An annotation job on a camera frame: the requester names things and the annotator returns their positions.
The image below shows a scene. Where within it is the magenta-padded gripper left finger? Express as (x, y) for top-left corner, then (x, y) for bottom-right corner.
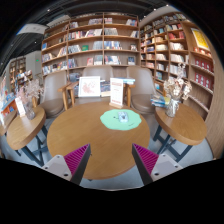
(41, 143), (92, 186)

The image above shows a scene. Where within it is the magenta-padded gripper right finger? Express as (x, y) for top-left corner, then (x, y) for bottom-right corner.
(131, 143), (184, 186)

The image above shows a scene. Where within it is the transparent light blue computer mouse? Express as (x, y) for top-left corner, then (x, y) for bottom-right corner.
(117, 110), (130, 123)

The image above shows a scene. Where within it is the green smiley mouse pad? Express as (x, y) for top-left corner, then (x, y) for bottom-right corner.
(99, 108), (143, 132)

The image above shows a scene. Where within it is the glass vase with beige flowers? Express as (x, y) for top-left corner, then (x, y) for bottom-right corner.
(163, 63), (194, 118)

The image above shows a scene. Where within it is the brown cushioned wooden armchair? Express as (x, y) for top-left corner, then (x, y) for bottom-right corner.
(39, 70), (73, 119)
(124, 65), (159, 116)
(64, 64), (116, 108)

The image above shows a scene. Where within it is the stack of colourful books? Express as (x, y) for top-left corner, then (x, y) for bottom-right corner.
(149, 93), (171, 108)

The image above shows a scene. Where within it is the small white table card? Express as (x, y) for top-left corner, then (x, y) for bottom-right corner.
(14, 96), (27, 118)

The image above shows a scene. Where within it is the white framed floral picture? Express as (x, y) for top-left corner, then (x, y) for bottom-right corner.
(77, 75), (102, 98)

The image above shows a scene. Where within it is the white sign in wooden base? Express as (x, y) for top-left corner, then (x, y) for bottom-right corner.
(109, 77), (126, 110)

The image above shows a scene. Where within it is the pile of blue books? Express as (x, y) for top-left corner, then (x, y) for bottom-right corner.
(121, 77), (137, 86)

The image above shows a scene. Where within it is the dark cover book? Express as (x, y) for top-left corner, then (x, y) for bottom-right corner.
(99, 80), (112, 98)

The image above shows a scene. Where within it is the distant wooden bookshelf unit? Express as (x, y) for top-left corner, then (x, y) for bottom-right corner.
(8, 55), (34, 93)

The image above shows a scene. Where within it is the curved wooden bookshelf unit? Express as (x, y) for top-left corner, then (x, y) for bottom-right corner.
(139, 12), (224, 159)

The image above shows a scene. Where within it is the wide wooden bookshelf unit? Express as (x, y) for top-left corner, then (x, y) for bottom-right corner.
(40, 12), (141, 76)

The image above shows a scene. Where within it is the white ceiling light panel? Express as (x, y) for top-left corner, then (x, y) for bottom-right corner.
(16, 23), (49, 36)

